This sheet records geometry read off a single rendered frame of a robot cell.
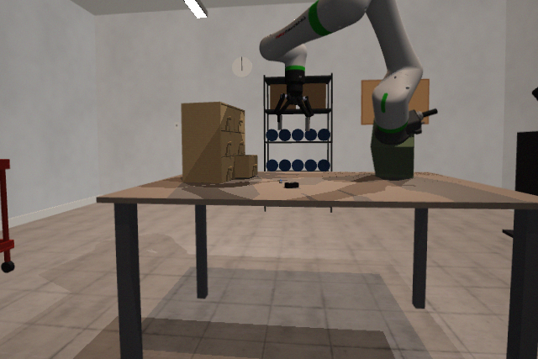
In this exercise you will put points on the tan wooden chest of drawers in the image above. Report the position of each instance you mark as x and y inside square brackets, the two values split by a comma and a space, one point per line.
[201, 142]

